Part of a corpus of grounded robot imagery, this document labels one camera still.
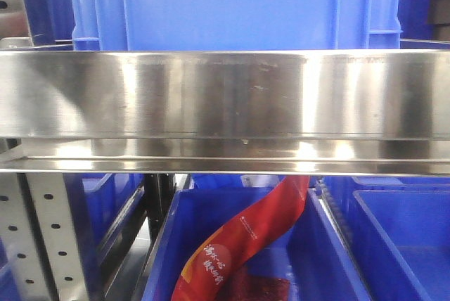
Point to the blue bin lower left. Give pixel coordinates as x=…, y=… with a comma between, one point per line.
x=112, y=199

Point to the blue bin with red bag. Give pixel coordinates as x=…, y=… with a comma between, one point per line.
x=308, y=262

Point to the blue bin lower right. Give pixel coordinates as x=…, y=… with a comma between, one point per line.
x=398, y=232

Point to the stainless steel shelf beam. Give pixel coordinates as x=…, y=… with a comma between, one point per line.
x=276, y=112

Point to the black shelf upright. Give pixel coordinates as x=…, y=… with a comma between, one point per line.
x=159, y=190

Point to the red printed snack bag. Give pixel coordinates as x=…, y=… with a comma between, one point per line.
x=224, y=252

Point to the light blue ribbed crate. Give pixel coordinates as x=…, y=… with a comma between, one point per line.
x=235, y=25

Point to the perforated steel upright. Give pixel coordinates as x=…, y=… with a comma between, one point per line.
x=38, y=235

